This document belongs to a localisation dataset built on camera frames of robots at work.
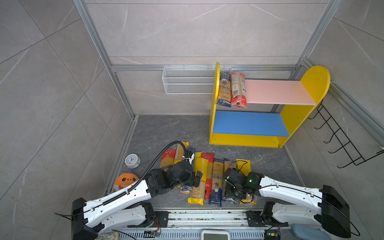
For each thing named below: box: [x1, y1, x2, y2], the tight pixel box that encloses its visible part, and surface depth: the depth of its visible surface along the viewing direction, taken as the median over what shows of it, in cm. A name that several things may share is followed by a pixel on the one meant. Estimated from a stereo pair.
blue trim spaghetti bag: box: [209, 158, 225, 208], surface depth 83 cm
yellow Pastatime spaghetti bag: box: [187, 152, 208, 206], surface depth 80 cm
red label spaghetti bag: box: [230, 71, 247, 108], surface depth 72 cm
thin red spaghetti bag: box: [201, 152, 215, 200], surface depth 87 cm
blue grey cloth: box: [292, 224, 332, 240], surface depth 69 cm
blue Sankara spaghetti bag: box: [216, 72, 232, 108], surface depth 73 cm
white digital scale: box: [201, 230, 231, 240], surface depth 67 cm
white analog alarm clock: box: [124, 153, 141, 169], surface depth 92 cm
